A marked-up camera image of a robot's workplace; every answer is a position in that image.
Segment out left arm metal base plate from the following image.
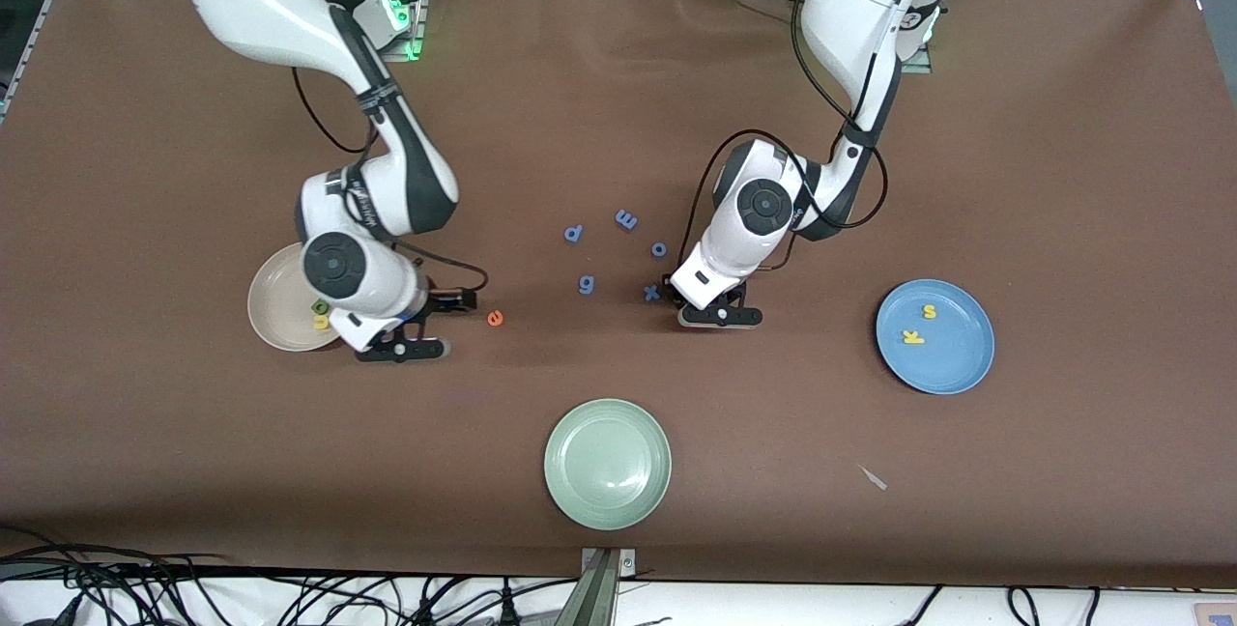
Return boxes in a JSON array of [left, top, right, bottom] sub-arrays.
[[899, 22, 936, 76]]

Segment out brown table cover sheet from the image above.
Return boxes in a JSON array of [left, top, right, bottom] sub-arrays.
[[0, 0, 1237, 590]]

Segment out beige round plate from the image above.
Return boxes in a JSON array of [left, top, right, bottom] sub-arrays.
[[246, 242, 341, 353]]

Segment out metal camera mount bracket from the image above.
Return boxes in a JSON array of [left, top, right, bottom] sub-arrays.
[[556, 547, 639, 626]]

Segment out blue round plate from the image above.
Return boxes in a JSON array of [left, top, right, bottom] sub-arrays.
[[876, 278, 996, 396]]

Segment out black cable tangle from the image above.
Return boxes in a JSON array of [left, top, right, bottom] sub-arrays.
[[0, 525, 581, 626]]

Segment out white table front ledge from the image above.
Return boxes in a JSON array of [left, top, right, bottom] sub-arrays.
[[0, 573, 1237, 626]]

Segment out green round plate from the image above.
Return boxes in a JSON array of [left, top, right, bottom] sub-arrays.
[[543, 398, 674, 532]]

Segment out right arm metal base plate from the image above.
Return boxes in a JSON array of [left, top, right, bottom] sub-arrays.
[[377, 0, 431, 63]]

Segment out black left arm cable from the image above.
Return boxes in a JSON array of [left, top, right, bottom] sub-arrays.
[[681, 0, 890, 270]]

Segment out aluminium table frame rail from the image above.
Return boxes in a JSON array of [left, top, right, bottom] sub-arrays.
[[0, 0, 96, 125]]

